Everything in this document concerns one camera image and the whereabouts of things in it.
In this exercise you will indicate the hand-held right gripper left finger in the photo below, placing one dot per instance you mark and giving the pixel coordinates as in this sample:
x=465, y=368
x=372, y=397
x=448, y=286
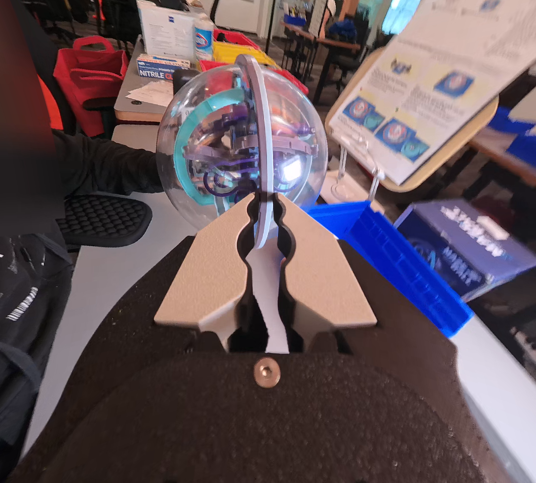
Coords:
x=205, y=278

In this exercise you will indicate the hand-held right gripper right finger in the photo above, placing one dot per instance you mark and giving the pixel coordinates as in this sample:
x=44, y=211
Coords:
x=327, y=278

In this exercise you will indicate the clear maze ball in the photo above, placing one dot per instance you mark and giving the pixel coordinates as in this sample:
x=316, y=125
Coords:
x=209, y=140

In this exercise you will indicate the person's left forearm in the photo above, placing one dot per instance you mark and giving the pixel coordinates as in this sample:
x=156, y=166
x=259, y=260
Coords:
x=109, y=165

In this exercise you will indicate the glove box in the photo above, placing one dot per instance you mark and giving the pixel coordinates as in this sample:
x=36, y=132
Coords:
x=163, y=67

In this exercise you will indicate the wipes canister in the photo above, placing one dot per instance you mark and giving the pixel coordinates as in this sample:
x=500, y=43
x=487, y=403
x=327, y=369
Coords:
x=203, y=39

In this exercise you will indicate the white cardboard box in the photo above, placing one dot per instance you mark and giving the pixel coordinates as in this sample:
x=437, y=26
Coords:
x=166, y=29

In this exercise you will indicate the yellow plastic bin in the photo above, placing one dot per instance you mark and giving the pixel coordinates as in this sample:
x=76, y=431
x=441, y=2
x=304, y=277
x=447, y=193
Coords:
x=239, y=52

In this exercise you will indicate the blue plastic bin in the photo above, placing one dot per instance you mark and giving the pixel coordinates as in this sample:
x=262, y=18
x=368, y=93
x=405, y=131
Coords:
x=402, y=257

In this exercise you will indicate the red bag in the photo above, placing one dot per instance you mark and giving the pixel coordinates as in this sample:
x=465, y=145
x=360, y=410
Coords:
x=88, y=77

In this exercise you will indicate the red plastic bin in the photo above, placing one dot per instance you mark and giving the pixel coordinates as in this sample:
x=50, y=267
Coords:
x=289, y=77

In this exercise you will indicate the dark blue printed box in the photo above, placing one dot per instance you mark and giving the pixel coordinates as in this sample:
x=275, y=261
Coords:
x=469, y=240

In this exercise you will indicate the person's black printed jacket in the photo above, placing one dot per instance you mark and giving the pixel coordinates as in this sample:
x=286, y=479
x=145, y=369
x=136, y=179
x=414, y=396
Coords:
x=29, y=324

